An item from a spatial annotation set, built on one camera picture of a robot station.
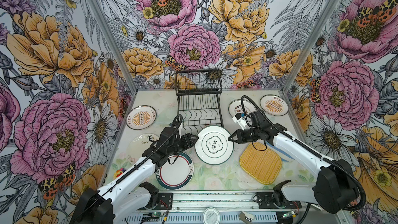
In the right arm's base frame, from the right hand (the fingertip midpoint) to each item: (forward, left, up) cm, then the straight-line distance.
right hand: (231, 143), depth 79 cm
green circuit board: (-27, +36, -14) cm, 47 cm away
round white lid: (-29, +11, -7) cm, 32 cm away
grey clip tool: (-29, -4, -12) cm, 32 cm away
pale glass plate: (+7, +53, -13) cm, 55 cm away
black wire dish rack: (+37, +17, -11) cm, 42 cm away
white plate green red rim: (-11, +28, -13) cm, 33 cm away
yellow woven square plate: (-5, -18, -14) cm, 23 cm away
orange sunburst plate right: (+35, -37, -13) cm, 53 cm away
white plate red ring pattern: (+35, -10, -15) cm, 40 cm away
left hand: (+1, +18, -2) cm, 18 cm away
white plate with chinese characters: (-1, +9, -2) cm, 9 cm away
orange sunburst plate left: (+27, +55, -12) cm, 62 cm away
